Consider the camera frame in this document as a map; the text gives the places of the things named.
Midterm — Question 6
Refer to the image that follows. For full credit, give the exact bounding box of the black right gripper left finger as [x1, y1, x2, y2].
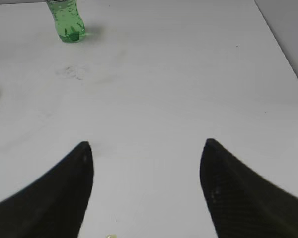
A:
[0, 141, 93, 238]

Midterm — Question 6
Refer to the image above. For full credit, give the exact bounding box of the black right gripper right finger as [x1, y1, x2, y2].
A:
[200, 138, 298, 238]

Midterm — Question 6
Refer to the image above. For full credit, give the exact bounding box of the green soda bottle yellow cap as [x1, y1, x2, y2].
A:
[45, 0, 85, 43]

